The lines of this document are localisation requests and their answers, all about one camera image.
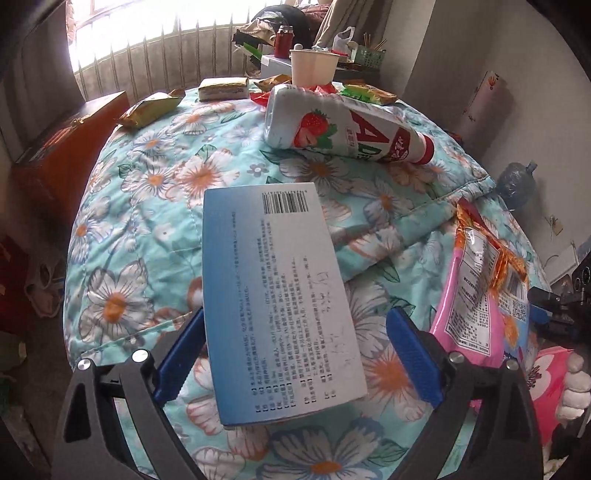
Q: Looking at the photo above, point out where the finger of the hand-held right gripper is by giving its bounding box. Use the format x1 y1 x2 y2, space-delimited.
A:
527 285 574 315
530 309 579 345

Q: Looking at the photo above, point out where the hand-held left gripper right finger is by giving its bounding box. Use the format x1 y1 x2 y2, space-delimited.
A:
386 306 543 480

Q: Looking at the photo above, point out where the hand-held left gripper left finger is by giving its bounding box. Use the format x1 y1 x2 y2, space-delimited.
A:
51 306 208 480

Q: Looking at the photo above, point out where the pink snack bag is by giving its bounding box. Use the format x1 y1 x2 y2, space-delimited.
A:
428 198 536 409

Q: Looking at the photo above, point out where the blue white medicine box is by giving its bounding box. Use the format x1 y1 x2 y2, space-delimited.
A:
202 182 369 428

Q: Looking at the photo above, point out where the person's right hand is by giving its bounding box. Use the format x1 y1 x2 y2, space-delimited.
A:
556 351 591 423

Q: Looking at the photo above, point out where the large clear water jug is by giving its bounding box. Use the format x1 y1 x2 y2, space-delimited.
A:
496 160 539 210

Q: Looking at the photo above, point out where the floral teal blanket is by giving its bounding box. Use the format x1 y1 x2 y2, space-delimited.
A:
62 80 555 480

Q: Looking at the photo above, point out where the white strawberry milk bottle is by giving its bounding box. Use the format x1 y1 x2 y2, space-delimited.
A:
264 84 435 164

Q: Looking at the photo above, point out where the yellow snack packet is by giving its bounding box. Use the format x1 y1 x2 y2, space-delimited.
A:
115 88 185 129

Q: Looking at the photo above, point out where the orange green snack packet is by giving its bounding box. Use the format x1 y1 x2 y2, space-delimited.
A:
344 84 399 106

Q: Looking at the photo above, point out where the red plastic wrapper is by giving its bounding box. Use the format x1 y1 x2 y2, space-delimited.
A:
249 82 337 108

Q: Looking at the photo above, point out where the wrapped sandwich cake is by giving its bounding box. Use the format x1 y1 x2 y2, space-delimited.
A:
198 77 250 102

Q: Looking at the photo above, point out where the golden snack packet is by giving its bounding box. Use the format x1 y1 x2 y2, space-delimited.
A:
254 74 291 92

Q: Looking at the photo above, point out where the metal window railing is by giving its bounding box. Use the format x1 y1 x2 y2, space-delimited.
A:
74 18 259 104

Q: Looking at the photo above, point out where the beige curtain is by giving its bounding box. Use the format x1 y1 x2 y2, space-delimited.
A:
316 0 437 95

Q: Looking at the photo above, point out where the beige paper cup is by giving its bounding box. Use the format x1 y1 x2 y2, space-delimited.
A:
289 47 341 89

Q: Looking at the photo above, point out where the green plastic basket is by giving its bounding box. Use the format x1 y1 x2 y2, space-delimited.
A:
353 45 387 65

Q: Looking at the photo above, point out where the grey curtain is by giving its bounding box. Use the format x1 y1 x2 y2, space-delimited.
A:
9 0 86 153

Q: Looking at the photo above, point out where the white plastic bag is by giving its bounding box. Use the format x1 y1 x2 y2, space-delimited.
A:
331 26 357 52

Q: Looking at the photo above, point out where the red thermos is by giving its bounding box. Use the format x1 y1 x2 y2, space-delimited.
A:
274 25 295 59

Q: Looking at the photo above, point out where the dark cloth bundle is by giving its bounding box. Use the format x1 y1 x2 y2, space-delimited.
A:
249 4 319 49

